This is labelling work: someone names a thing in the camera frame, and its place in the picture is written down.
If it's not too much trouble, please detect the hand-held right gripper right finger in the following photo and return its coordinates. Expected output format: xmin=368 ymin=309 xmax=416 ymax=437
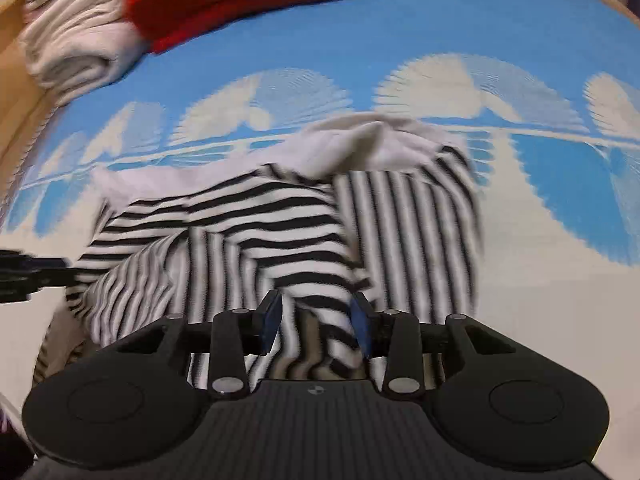
xmin=351 ymin=292 xmax=511 ymax=395

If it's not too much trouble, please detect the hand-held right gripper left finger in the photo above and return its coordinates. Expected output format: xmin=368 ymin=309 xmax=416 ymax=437
xmin=120 ymin=289 xmax=284 ymax=401

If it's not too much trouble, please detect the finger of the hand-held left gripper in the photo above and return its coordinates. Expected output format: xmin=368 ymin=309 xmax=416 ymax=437
xmin=27 ymin=257 xmax=76 ymax=283

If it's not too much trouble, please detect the striped hooded top white vest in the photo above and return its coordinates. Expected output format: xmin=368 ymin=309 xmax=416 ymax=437
xmin=32 ymin=115 xmax=486 ymax=386

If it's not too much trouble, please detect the cream folded blanket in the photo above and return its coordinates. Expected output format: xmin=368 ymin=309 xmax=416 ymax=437
xmin=20 ymin=0 xmax=151 ymax=106

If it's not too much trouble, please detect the blue printed bed sheet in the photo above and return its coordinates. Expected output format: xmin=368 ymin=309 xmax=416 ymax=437
xmin=0 ymin=0 xmax=640 ymax=411

